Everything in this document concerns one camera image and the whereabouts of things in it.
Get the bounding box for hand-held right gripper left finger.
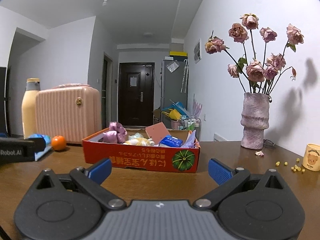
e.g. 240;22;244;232
36;158;127;210

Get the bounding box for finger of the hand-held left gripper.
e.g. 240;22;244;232
33;138;47;154

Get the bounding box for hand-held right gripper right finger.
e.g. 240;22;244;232
193;158;286;210

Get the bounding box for orange cardboard box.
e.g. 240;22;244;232
82;127;201;174

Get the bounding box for purple plush toy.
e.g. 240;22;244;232
103;121;128;144

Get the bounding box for purple cloth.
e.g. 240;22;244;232
180;130;201;149

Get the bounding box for yellow and white plush toy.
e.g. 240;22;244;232
122;137;156;147

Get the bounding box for small blue tissue packet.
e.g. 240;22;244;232
159;135;183;149

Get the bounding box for pink rectangular sponge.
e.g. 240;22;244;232
145;122;169;146

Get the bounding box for blue tissue pack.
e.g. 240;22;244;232
27;133;52;161

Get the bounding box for orange fruit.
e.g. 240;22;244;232
51;135;67;151

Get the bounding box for cream bottle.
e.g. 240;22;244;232
21;78;41;139

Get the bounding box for pink ribbed suitcase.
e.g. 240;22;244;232
35;83;101;144

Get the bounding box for black monitor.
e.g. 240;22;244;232
0;66;12;136

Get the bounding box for pink textured vase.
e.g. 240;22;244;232
240;92;271;149

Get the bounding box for purple feather decoration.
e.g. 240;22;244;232
192;93;203;118

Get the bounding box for yellow bag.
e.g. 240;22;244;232
161;108;182;121

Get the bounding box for scattered yellow crumbs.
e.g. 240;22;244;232
275;158;306;174

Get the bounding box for blue folded rack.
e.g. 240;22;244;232
170;101;187;116

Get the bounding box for dark wooden door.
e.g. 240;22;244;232
118;62;155;127

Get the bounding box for cream bear mug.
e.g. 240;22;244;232
302;143;320;172

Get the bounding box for grey cabinet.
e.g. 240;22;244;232
161;58;189;116

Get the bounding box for hanging folded umbrellas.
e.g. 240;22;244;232
180;60;189;93

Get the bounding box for bunch of dried pink roses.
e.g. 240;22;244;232
205;13;305;96

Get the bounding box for wire storage cart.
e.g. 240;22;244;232
180;116;201;131

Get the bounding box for white wall panel box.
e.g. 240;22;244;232
193;38;202;64

